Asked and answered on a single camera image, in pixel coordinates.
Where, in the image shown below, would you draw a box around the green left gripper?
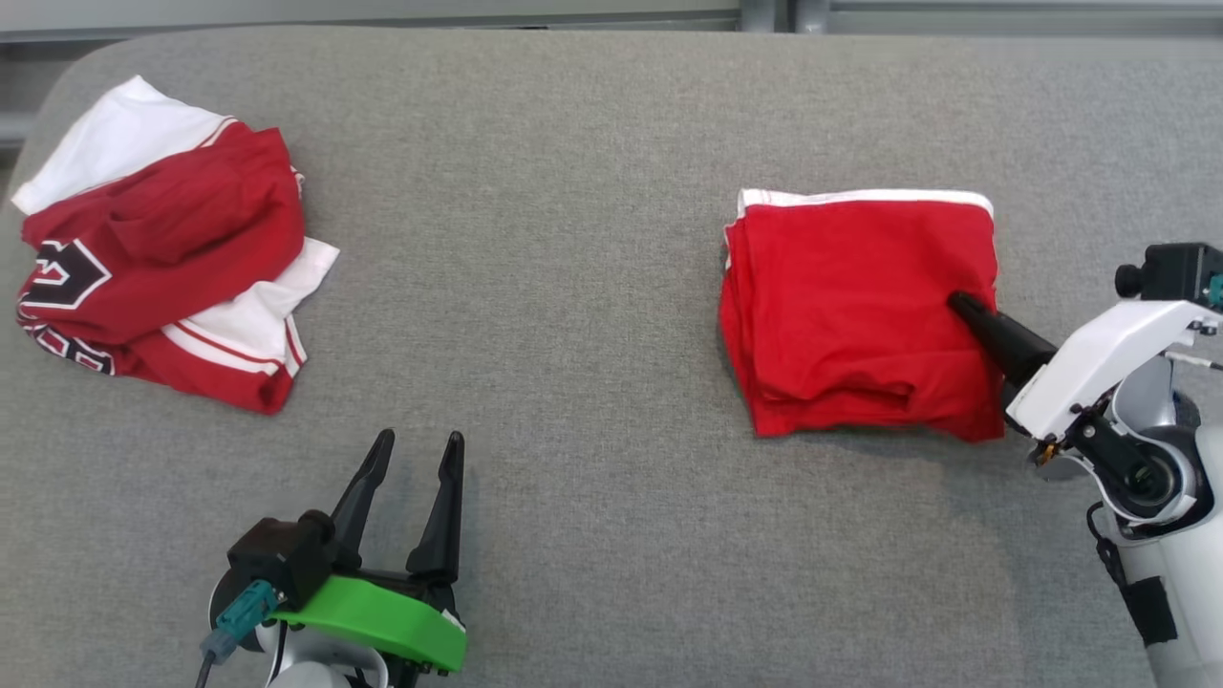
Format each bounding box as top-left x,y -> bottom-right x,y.
270,428 -> 470,676

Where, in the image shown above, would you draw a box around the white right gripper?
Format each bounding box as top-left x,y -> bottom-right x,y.
947,290 -> 1223,443

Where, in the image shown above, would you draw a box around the red shirt white collar label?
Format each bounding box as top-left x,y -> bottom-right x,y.
719,187 -> 1006,444

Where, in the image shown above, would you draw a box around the red jersey white striped sleeves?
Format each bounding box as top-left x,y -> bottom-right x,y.
10,75 -> 341,417

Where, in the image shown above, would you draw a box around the left teal plug black cable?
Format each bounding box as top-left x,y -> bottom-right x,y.
194,580 -> 286,688

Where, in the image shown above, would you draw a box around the grey partition base rail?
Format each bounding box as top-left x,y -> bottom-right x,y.
0,8 -> 743,45
827,0 -> 1223,39

